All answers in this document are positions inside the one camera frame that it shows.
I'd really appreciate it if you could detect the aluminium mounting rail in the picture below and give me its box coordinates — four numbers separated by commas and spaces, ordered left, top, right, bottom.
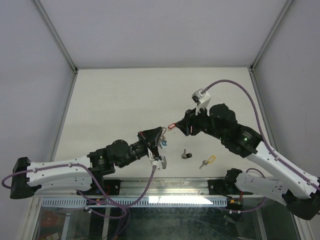
37, 176, 288, 200

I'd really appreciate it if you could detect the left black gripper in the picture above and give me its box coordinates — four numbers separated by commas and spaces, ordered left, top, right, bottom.
118, 127, 163, 169

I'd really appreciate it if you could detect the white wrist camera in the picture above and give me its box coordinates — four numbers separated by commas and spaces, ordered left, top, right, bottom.
148, 149, 167, 170
191, 88, 211, 116

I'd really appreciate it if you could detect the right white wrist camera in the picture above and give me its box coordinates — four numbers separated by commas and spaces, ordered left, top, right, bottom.
191, 88, 211, 116

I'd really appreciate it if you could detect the right aluminium frame post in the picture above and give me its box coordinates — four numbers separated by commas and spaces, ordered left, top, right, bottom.
250, 0, 295, 72

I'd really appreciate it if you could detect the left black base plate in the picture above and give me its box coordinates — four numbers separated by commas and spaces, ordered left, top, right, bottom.
81, 179, 122, 196

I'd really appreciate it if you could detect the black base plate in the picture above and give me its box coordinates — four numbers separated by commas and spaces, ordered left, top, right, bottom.
81, 179, 122, 196
207, 178, 241, 197

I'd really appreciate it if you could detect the key with red tag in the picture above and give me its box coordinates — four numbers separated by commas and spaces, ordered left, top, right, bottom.
167, 122, 176, 131

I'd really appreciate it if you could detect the key with yellow tag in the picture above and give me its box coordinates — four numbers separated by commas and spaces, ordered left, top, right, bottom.
199, 155, 216, 169

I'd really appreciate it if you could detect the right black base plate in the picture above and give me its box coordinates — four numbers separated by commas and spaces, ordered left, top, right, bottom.
207, 178, 241, 197

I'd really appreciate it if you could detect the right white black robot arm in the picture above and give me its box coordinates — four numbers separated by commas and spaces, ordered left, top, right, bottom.
175, 103, 320, 220

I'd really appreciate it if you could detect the aluminium frame post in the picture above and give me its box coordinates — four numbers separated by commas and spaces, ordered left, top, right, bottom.
250, 0, 295, 72
31, 0, 78, 74

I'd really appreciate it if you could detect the grey slotted cable duct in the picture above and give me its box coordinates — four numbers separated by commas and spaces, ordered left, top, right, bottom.
42, 195, 228, 208

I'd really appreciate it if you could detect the large keyring with coloured keys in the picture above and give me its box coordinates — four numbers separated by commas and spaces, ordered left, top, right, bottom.
157, 127, 168, 149

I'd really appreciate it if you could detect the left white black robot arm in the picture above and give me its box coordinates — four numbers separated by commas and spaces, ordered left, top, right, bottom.
9, 127, 165, 200

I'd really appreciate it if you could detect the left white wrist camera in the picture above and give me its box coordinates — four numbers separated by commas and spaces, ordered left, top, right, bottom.
148, 149, 167, 170

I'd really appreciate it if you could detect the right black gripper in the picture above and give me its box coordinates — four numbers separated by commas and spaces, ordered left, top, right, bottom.
174, 103, 226, 142

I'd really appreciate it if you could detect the left aluminium frame post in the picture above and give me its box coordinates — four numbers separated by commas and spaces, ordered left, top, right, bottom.
31, 0, 78, 74

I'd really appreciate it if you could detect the key with black tag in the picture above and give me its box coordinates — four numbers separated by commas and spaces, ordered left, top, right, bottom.
181, 149, 193, 159

